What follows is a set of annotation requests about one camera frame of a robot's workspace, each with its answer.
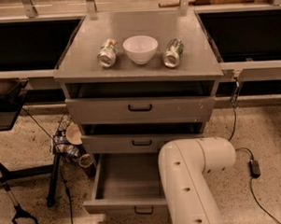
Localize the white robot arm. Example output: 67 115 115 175
159 137 236 224

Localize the grey drawer cabinet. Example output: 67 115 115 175
50 6 227 159

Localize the grey middle drawer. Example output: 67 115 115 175
82 133 202 154

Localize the grey drawer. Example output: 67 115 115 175
65 96 215 125
84 153 167 216
82 133 202 154

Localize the grey top drawer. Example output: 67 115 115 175
65 96 215 125

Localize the grey bottom drawer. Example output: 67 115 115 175
84 153 167 216

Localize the right green soda can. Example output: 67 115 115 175
162 38 185 69

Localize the green soda can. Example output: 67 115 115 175
162 38 185 69
97 38 119 68

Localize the white bowl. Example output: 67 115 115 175
122 35 158 64

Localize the left green soda can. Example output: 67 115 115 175
97 38 119 68

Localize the small bowl on floor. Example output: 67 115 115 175
65 123 82 145

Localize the clear plastic cup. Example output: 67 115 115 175
78 153 94 168

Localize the crumpled snack bag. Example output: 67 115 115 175
51 115 79 159

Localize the black stand leg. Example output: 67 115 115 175
47 153 61 207

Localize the black power adapter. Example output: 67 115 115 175
249 160 261 178

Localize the black tray on stand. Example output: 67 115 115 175
0 79 27 132

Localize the metal tripod leg with clamp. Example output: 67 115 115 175
0 171 39 224

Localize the black power cable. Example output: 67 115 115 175
224 79 281 224

